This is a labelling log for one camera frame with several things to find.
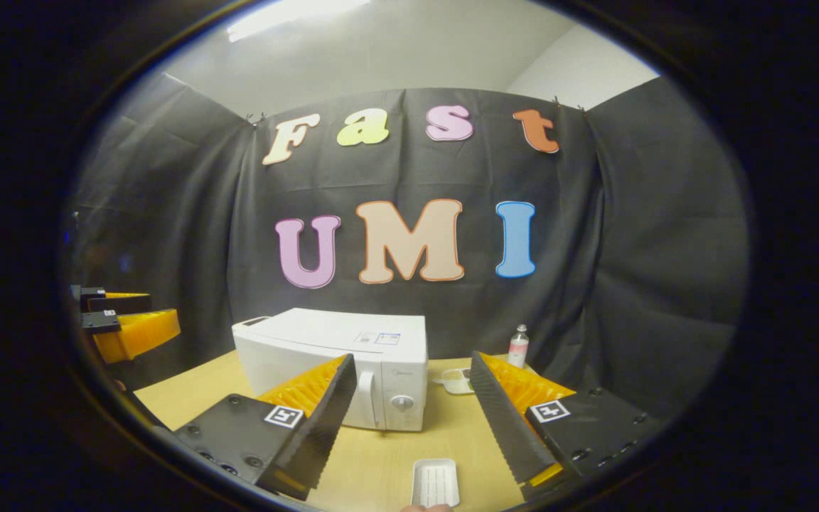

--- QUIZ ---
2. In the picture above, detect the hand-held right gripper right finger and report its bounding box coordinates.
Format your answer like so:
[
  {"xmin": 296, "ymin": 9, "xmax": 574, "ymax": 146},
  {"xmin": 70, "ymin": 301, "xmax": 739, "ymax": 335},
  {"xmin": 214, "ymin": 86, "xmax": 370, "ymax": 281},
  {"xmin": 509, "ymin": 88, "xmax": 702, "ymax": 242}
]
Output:
[{"xmin": 470, "ymin": 350, "xmax": 659, "ymax": 498}]

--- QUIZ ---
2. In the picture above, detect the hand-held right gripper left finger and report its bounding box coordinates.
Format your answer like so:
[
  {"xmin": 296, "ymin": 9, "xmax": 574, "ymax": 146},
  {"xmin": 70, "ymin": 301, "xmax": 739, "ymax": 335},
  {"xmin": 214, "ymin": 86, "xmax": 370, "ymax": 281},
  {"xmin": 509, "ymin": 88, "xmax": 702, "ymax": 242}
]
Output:
[{"xmin": 173, "ymin": 353, "xmax": 358, "ymax": 501}]

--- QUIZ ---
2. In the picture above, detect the white microwave oven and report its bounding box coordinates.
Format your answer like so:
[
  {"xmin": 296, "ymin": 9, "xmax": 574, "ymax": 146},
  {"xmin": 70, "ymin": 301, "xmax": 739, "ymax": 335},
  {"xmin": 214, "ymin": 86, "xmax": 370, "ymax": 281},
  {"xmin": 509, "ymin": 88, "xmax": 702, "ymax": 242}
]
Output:
[{"xmin": 232, "ymin": 307, "xmax": 429, "ymax": 432}]

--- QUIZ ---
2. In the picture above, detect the white divided sauce dish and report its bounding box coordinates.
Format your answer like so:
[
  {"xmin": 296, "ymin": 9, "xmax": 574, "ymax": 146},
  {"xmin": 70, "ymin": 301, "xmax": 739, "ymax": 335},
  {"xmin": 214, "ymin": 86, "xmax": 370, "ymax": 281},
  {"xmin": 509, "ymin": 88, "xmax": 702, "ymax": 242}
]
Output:
[{"xmin": 440, "ymin": 367, "xmax": 474, "ymax": 395}]

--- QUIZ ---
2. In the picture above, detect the clear bottle pink label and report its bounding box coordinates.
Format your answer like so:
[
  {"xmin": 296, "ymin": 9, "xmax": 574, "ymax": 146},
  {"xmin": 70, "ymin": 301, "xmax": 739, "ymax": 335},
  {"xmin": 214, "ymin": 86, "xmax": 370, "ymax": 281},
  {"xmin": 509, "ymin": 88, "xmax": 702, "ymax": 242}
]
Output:
[{"xmin": 508, "ymin": 324, "xmax": 530, "ymax": 369}]

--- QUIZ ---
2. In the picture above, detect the white ribbed plastic tray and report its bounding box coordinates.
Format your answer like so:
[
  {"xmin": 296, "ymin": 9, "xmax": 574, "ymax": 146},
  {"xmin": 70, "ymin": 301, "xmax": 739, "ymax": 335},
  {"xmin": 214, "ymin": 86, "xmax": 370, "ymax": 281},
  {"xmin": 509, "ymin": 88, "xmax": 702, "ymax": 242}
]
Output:
[{"xmin": 410, "ymin": 458, "xmax": 461, "ymax": 508}]

